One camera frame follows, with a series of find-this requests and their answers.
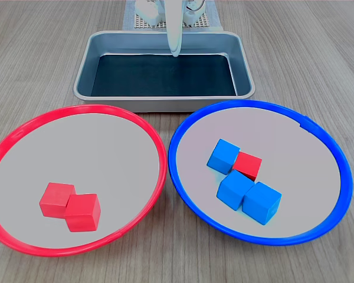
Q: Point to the red wooden cube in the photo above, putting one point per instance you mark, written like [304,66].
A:
[82,213]
[53,200]
[247,165]

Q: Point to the pale perforated plate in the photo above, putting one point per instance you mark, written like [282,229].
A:
[202,22]

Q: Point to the black tray mat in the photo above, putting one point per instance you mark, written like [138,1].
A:
[165,76]

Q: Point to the steel tray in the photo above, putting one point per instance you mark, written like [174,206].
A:
[85,85]

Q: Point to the blue wooden cube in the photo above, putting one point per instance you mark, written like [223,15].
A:
[222,156]
[233,190]
[261,203]

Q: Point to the red-rimmed white plate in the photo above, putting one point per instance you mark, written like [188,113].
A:
[76,147]

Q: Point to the blue-rimmed white plate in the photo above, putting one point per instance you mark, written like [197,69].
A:
[298,177]

